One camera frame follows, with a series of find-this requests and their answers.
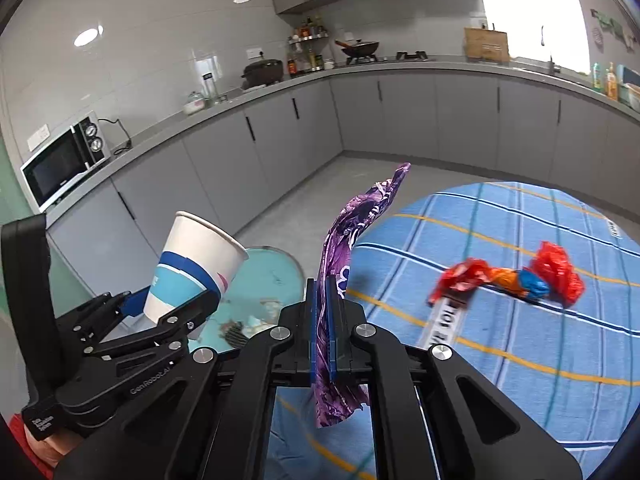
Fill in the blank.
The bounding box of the person's left forearm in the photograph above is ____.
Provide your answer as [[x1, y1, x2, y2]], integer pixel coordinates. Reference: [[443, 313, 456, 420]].
[[24, 430, 76, 467]]

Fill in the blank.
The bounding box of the white microwave oven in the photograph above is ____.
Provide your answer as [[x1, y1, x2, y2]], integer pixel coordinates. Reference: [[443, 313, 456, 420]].
[[20, 111, 112, 213]]

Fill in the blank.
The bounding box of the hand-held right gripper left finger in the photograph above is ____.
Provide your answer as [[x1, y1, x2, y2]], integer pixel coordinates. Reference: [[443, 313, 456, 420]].
[[52, 279, 318, 480]]

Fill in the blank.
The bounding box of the black foam net sleeve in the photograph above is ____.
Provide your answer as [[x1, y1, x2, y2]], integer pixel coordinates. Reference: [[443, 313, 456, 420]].
[[221, 321, 249, 347]]

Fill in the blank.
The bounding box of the grey kitchen cabinet counter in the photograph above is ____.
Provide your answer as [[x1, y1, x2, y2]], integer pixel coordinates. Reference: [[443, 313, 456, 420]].
[[45, 57, 640, 311]]

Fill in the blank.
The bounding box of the black wok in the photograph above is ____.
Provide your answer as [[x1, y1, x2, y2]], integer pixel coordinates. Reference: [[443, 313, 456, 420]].
[[335, 38, 380, 64]]

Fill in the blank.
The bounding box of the clear strip wrapper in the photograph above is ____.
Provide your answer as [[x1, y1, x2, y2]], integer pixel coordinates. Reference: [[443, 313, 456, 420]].
[[416, 294, 472, 349]]

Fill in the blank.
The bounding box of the purple foil wrapper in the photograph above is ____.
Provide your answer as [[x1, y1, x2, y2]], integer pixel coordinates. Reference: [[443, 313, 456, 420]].
[[312, 162, 412, 429]]

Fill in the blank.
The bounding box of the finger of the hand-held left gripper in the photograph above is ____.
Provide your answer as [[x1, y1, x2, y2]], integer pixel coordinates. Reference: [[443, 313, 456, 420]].
[[90, 291, 222, 362], [55, 287, 152, 345]]

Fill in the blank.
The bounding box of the glass blender jar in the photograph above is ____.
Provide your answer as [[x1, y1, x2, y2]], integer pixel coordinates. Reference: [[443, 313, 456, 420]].
[[199, 72, 221, 106]]

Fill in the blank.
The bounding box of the metal faucet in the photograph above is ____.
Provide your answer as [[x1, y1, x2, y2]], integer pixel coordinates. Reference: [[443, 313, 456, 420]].
[[540, 25, 562, 74]]

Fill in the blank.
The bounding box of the teal bin with metal rim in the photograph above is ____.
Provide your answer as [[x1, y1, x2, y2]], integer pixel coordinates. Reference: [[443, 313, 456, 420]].
[[187, 245, 305, 357]]

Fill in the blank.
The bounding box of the spice rack with bottles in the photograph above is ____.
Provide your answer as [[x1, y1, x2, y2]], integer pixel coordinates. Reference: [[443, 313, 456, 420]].
[[286, 15, 335, 74]]

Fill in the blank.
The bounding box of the person's red garment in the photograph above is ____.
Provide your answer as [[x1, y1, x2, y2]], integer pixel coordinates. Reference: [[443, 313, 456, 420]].
[[0, 409, 55, 480]]

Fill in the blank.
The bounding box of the window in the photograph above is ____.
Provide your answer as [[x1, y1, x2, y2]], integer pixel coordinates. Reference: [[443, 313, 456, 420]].
[[472, 0, 589, 74]]

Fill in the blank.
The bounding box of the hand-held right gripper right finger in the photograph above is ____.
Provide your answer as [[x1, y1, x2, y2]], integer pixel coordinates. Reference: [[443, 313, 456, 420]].
[[327, 279, 583, 480]]

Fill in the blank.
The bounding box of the wall hook rack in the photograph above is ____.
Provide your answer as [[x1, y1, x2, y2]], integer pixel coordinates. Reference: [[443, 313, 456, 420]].
[[589, 7, 639, 54]]

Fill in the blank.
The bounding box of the white paper cup blue band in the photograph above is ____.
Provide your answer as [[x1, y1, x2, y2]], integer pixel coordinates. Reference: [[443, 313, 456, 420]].
[[143, 211, 250, 342]]

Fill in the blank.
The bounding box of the stack of blue basins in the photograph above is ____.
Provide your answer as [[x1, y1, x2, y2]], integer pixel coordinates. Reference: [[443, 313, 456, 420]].
[[617, 64, 640, 114]]

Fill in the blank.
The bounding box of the red crumpled wrapper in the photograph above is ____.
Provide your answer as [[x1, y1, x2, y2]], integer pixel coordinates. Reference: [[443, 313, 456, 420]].
[[427, 258, 494, 307]]

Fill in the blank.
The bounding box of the orange blue candy wrapper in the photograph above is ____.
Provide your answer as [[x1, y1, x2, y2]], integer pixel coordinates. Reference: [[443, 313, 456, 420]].
[[487, 267, 551, 302]]

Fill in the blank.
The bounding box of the cardboard box on counter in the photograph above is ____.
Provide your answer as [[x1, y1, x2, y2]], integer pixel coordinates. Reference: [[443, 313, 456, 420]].
[[463, 27, 510, 64]]

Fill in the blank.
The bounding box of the black cooking pot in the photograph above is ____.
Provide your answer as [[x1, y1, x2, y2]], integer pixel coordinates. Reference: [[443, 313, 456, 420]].
[[241, 58, 285, 87]]

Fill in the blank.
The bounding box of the blue plaid tablecloth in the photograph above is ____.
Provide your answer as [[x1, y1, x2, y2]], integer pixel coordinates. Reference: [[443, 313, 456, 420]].
[[265, 182, 640, 480]]

